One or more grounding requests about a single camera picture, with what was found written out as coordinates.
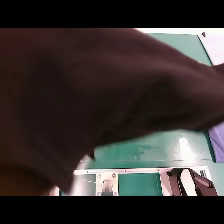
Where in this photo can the silver frame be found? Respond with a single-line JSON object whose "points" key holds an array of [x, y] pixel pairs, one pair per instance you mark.
{"points": [[110, 181]]}

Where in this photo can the dark brown garment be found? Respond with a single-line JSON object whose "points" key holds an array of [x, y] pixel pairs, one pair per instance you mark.
{"points": [[73, 100]]}

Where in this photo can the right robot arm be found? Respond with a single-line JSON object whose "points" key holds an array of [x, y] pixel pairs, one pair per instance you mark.
{"points": [[190, 181]]}

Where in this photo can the lilac garment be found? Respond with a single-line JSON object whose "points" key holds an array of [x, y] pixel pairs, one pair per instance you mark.
{"points": [[218, 140]]}

